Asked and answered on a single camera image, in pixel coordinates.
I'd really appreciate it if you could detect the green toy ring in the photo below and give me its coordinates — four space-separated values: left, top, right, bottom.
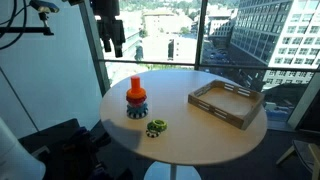
146 119 168 133

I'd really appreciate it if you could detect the dark equipment pile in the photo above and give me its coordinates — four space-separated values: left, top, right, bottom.
18 117 134 180

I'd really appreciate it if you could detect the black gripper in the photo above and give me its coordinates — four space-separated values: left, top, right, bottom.
95 15 127 59

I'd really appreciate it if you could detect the large black white striped ring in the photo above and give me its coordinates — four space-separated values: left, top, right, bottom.
126 108 150 120

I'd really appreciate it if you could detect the light wooden stool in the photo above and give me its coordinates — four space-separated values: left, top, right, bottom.
275 139 320 180

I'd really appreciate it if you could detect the dark window post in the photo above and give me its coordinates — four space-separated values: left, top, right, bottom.
194 0 209 71

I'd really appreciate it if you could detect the small black white striped ring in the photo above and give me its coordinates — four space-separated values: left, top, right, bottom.
145 128 162 139

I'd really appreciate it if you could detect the wooden tray with slotted sides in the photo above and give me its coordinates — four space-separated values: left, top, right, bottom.
187 79 266 131

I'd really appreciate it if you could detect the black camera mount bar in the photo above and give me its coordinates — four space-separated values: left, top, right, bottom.
0 11 55 37

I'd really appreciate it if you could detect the grey window post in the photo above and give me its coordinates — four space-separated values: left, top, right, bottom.
78 0 111 98

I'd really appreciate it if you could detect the orange stacking toy post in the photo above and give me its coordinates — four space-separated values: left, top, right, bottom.
130 75 142 95

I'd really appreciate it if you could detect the horizontal window rail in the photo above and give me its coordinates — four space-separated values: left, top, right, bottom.
98 58 320 73

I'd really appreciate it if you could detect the camera on mount arm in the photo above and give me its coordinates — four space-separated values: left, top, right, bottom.
28 0 61 15

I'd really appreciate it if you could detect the blue toy ring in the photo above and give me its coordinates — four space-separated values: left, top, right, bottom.
126 102 150 116

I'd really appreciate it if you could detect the black camera cable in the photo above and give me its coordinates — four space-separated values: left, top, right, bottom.
0 0 29 52

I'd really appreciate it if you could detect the white table pedestal base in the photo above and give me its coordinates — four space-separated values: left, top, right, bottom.
143 161 202 180

